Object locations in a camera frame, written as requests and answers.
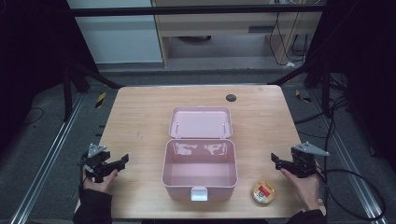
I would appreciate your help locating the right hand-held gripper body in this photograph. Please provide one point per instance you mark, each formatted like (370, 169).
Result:
(304, 161)

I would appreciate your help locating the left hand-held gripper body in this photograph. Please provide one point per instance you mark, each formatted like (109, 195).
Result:
(97, 162)

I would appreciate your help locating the round yellow tin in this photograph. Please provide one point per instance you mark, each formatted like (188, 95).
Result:
(263, 193)

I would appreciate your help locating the pink plastic storage box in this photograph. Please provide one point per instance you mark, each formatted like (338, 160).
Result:
(200, 161)

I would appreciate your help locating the person's left hand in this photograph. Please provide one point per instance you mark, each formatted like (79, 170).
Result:
(101, 184)

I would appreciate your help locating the person's right hand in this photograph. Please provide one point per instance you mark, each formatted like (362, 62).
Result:
(303, 188)

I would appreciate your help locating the yellow black floor tape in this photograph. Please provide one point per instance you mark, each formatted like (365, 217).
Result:
(302, 97)
(100, 100)

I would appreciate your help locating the dark round table grommet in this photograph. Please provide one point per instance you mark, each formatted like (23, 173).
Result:
(231, 98)

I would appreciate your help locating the black metal stand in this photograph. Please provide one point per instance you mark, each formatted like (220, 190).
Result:
(67, 93)
(325, 90)

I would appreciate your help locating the white plug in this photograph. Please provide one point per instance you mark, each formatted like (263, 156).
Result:
(290, 64)

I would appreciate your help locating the black curtain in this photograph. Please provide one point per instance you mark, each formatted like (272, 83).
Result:
(364, 62)
(31, 46)

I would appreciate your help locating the white cabinet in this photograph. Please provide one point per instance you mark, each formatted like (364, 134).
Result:
(120, 37)

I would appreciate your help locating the light wooden cabinet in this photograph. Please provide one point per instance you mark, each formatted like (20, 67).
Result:
(224, 26)

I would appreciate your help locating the black horizontal bar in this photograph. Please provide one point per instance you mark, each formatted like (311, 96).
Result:
(186, 10)

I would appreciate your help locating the aluminium floor rail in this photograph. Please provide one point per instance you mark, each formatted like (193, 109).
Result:
(46, 155)
(348, 161)

